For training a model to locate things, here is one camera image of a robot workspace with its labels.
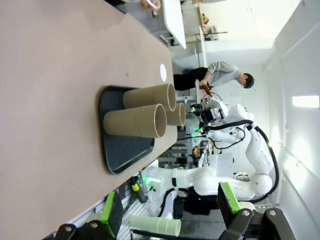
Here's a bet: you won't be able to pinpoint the bystander in grey jacket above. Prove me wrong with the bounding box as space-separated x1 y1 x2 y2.
173 60 255 92

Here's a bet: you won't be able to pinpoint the metal equipment rack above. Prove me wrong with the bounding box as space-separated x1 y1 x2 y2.
159 139 213 171

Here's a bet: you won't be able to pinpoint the black and yellow tool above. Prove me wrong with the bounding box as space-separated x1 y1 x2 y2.
130 175 149 204

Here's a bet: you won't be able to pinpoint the black plastic tray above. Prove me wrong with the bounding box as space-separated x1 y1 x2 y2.
98 85 156 175

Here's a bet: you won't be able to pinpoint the black corrugated cable hose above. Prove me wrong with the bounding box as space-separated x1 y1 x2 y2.
208 119 280 204

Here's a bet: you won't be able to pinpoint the large white table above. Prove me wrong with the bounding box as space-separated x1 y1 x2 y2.
159 0 188 50

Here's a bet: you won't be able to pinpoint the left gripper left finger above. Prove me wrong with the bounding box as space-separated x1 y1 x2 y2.
54 189 125 240

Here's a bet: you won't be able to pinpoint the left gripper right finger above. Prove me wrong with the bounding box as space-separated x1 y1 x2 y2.
216 181 297 240

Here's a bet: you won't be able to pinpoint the ceiling light panel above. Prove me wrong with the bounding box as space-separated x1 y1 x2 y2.
292 95 320 109

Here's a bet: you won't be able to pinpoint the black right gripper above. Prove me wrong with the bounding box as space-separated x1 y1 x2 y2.
190 105 223 132

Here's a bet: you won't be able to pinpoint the brown paper cup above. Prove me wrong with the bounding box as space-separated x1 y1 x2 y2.
102 103 168 139
122 83 177 112
164 102 187 127

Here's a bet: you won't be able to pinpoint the person's right hand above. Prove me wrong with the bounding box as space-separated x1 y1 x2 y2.
140 0 161 11

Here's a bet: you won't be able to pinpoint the white box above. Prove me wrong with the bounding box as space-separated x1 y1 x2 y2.
209 152 235 177

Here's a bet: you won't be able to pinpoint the pale green paper cups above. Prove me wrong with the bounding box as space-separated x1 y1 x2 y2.
128 215 182 238

